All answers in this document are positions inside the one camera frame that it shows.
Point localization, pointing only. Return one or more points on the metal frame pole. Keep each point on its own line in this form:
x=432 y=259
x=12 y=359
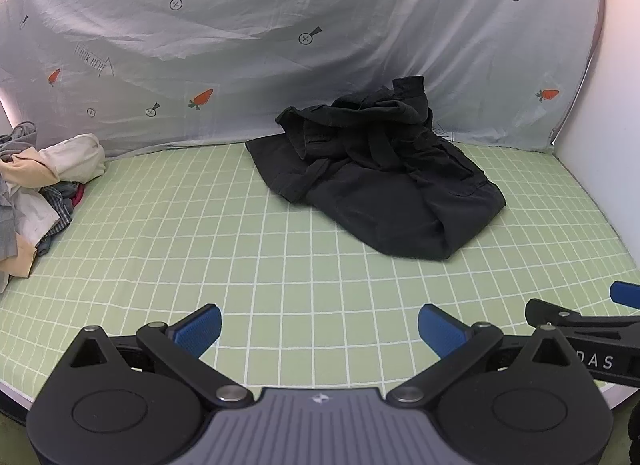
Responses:
x=600 y=0

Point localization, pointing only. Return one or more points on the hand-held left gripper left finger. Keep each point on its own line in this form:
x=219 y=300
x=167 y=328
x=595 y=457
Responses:
x=197 y=330

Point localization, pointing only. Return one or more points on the pile of mixed clothes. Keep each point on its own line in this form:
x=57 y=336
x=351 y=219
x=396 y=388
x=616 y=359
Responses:
x=70 y=155

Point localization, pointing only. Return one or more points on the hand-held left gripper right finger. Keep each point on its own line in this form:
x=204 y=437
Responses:
x=442 y=330

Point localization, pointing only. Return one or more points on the grey garment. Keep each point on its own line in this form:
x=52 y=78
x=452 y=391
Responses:
x=17 y=137

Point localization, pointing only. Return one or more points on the green grid bed sheet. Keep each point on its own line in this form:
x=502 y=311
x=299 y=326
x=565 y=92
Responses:
x=200 y=245

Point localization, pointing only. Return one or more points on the carrot print backdrop sheet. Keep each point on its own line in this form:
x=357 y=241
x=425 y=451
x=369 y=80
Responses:
x=350 y=45

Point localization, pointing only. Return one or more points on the black cargo pants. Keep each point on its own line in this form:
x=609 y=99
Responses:
x=380 y=185

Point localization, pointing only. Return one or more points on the plaid garment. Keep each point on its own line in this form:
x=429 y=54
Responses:
x=60 y=215

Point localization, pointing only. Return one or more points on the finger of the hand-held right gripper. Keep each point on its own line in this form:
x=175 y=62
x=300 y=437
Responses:
x=627 y=294
x=575 y=321

